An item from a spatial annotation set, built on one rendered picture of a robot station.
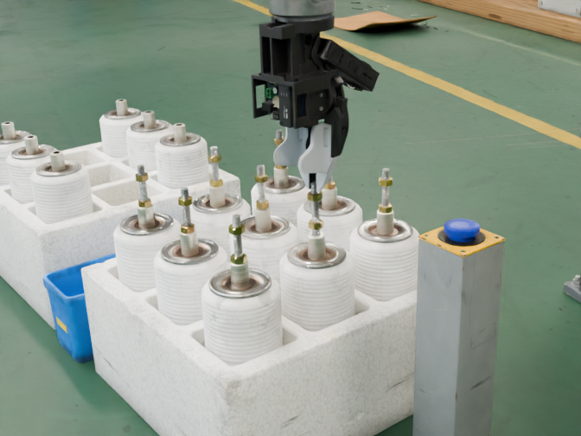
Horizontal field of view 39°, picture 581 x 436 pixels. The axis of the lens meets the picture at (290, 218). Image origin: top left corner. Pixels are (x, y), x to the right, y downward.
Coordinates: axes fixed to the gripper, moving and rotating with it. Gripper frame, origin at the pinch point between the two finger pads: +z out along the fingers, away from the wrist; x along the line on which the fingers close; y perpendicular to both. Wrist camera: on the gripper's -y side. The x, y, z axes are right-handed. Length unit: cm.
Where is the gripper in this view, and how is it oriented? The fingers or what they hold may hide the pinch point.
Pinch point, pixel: (318, 178)
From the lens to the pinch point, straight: 102.9
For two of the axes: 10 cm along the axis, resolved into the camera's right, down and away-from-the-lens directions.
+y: -7.1, 2.9, -6.4
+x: 7.0, 2.6, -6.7
